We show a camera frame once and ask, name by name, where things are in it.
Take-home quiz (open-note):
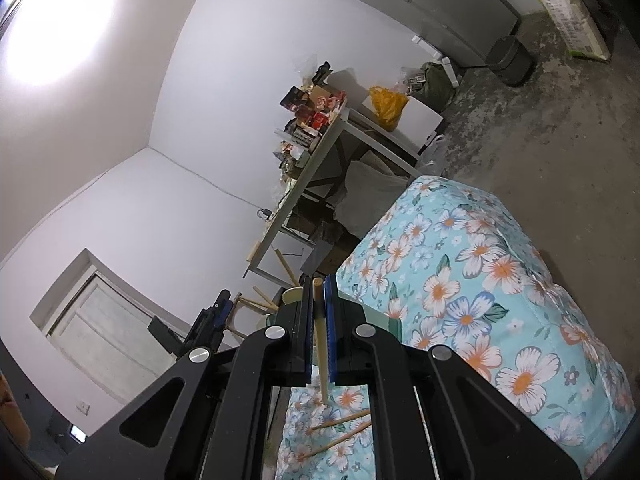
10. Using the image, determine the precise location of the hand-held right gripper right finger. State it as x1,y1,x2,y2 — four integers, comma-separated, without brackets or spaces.
324,274,583,480

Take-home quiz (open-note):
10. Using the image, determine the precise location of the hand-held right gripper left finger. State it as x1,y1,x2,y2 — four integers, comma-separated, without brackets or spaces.
57,276,313,480

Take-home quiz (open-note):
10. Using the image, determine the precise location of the grey side table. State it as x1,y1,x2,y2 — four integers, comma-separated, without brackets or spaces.
242,95,436,281

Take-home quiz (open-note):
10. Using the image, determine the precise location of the white low cabinet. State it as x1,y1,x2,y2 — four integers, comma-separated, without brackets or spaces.
357,70,443,151

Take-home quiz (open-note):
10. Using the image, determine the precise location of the wooden chair with dark seat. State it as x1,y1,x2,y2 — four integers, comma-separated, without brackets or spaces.
227,247,301,341

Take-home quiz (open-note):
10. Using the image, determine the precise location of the wooden chopstick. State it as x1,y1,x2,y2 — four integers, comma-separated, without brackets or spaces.
312,278,332,407
309,408,372,432
301,421,373,459

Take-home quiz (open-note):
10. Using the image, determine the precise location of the yellow green rice sack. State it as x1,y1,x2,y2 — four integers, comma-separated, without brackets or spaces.
520,0,612,63

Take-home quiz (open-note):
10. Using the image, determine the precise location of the white plastic bag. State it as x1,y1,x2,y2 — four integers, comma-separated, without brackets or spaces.
420,135,448,176

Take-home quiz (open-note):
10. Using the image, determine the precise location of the grey pillow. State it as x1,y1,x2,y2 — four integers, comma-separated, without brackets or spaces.
335,160,416,238

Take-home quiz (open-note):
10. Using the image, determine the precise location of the floral blue tablecloth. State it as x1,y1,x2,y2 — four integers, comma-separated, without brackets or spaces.
272,175,628,480

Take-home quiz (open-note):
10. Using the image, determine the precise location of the dark trash can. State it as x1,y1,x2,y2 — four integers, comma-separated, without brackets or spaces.
486,35,533,86

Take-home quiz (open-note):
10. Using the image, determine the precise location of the green fabric bag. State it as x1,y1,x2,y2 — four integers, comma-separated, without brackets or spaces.
417,62,458,111

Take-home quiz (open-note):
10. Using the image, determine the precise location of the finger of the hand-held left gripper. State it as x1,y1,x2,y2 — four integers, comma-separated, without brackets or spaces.
199,288,236,350

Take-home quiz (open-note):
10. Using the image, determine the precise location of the yellow plastic bag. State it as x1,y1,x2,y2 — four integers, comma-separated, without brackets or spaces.
369,86,410,130

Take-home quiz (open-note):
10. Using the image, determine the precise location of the person's left forearm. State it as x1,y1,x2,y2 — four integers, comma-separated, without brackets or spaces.
0,375,30,448

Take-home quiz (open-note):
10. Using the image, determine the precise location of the white door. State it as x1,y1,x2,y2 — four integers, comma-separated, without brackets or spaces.
30,247,193,408

